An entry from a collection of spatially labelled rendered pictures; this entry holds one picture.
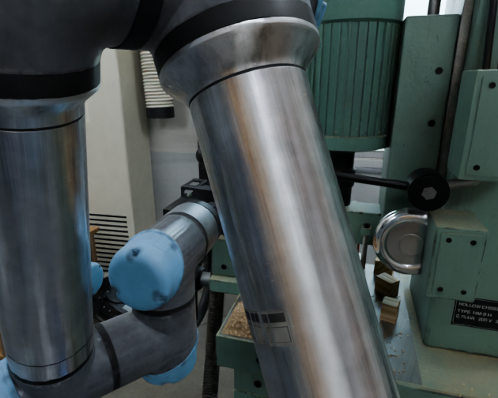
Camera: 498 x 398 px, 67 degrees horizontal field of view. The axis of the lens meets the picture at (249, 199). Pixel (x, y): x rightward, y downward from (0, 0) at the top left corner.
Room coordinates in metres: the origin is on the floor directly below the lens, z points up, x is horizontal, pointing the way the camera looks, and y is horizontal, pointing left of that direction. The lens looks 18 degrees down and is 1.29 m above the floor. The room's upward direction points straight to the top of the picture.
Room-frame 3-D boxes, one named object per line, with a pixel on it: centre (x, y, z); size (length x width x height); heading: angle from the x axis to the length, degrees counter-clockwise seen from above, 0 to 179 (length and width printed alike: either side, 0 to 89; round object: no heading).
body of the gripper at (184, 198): (0.55, 0.07, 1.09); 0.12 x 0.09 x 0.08; 164
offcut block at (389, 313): (0.69, -0.30, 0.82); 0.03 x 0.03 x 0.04; 58
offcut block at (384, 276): (0.78, -0.33, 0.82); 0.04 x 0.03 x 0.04; 31
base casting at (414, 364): (0.72, -0.31, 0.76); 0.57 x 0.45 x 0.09; 74
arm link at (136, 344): (0.39, 0.12, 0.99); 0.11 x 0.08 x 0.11; 129
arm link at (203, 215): (0.47, 0.08, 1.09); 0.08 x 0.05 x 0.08; 74
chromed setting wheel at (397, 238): (0.59, -0.28, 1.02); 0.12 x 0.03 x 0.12; 74
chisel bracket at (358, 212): (0.74, -0.21, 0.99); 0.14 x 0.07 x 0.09; 74
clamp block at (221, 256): (0.80, 0.00, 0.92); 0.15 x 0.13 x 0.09; 164
